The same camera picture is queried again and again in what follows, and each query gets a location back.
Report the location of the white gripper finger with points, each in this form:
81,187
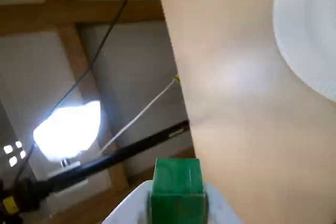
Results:
220,205
126,208

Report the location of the green cube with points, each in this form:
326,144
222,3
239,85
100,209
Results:
177,192

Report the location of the white round dish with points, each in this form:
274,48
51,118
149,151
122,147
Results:
309,24

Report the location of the black stand pole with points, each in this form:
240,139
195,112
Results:
118,154

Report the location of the bright ceiling lamp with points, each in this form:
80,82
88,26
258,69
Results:
68,129

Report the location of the black yellow clamp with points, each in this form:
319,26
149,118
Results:
9,203

